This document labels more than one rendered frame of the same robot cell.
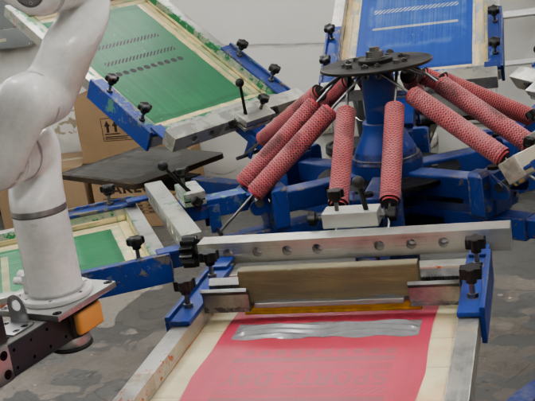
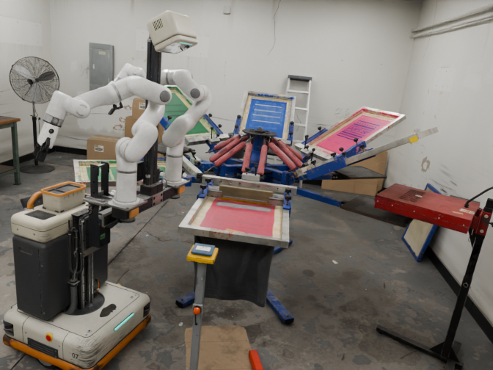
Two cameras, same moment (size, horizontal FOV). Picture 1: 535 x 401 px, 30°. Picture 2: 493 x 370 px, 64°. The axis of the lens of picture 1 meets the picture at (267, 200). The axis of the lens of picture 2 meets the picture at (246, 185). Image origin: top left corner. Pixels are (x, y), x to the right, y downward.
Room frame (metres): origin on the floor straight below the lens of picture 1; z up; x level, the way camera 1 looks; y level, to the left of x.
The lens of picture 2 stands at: (-0.62, 0.45, 1.83)
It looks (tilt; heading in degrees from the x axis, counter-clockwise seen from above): 17 degrees down; 347
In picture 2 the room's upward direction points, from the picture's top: 6 degrees clockwise
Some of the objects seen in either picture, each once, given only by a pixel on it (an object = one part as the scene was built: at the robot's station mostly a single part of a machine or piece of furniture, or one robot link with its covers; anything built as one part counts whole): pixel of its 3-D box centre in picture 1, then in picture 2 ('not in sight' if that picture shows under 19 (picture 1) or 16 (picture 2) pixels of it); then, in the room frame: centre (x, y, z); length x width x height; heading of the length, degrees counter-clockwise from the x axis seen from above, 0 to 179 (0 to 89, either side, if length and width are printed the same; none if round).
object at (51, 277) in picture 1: (41, 253); (171, 167); (1.66, 0.40, 1.21); 0.16 x 0.13 x 0.15; 58
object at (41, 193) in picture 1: (26, 167); (174, 142); (1.65, 0.39, 1.37); 0.13 x 0.10 x 0.16; 161
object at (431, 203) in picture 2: not in sight; (429, 206); (1.60, -1.31, 1.06); 0.61 x 0.46 x 0.12; 43
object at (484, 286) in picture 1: (476, 293); (286, 204); (1.77, -0.37, 0.98); 0.30 x 0.05 x 0.07; 163
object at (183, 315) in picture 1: (202, 303); (205, 193); (1.93, 0.16, 0.98); 0.30 x 0.05 x 0.07; 163
